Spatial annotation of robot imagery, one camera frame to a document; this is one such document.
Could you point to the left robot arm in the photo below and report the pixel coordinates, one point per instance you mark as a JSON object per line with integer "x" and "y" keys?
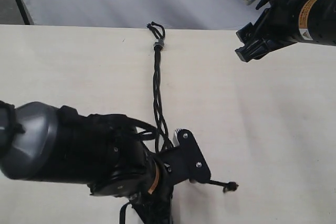
{"x": 112, "y": 154}

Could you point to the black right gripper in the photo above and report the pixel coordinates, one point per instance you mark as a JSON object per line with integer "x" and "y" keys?
{"x": 276, "y": 28}

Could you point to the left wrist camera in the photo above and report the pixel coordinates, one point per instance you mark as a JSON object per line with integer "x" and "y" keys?
{"x": 186, "y": 160}

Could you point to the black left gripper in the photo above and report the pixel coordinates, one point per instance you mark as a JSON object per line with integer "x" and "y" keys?
{"x": 152, "y": 190}

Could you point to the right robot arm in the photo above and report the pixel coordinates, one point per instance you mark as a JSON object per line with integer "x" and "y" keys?
{"x": 316, "y": 22}

